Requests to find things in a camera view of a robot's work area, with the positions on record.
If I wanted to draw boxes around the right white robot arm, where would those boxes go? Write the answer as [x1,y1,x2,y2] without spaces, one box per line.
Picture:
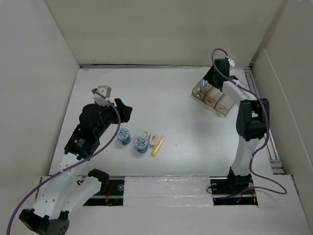
[203,58,269,195]

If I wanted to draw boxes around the yellow highlighter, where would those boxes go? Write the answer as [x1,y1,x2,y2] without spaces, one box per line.
[151,136,166,157]

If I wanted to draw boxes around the clear organizer bin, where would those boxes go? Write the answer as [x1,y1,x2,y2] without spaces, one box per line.
[214,93,235,116]
[204,87,223,108]
[192,79,212,101]

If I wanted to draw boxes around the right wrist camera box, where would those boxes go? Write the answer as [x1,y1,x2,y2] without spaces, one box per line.
[227,57,235,68]

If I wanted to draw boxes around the right clear organizer bin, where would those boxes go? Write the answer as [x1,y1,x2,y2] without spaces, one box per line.
[214,93,235,116]

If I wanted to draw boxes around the left clear organizer bin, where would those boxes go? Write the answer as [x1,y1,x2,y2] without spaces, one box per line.
[192,79,212,101]

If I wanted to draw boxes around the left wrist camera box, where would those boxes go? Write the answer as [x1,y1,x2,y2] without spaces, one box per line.
[92,85,111,107]

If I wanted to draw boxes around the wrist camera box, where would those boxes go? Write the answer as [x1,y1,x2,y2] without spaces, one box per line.
[92,85,111,107]
[227,57,235,68]

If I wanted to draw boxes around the right blue slime jar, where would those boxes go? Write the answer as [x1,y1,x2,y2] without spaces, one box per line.
[134,136,148,153]

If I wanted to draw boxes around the blue slime jar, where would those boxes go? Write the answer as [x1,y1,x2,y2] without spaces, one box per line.
[116,128,131,145]
[134,136,148,153]

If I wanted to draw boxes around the left blue slime jar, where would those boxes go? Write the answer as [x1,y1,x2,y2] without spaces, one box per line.
[116,128,131,145]

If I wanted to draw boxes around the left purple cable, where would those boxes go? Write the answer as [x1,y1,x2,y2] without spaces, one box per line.
[7,89,122,235]

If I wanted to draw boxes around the aluminium rail back edge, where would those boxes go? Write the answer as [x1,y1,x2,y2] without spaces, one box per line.
[80,63,254,69]

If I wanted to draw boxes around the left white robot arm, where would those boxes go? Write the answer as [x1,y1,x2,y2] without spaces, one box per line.
[19,97,133,235]

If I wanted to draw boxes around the middle clear organizer bin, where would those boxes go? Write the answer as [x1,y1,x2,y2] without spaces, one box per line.
[204,87,223,108]

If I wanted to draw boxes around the white staple box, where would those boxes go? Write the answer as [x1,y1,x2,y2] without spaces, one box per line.
[143,131,152,141]

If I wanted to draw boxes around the front black mounting rail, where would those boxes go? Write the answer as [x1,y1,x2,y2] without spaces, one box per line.
[85,177,258,206]

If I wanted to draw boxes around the pink mini stapler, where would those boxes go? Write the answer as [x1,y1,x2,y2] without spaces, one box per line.
[149,134,159,147]

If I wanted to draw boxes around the blue highlighter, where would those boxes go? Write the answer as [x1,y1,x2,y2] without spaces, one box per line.
[201,79,206,93]

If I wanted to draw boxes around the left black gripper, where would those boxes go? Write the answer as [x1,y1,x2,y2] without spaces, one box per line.
[95,98,131,137]

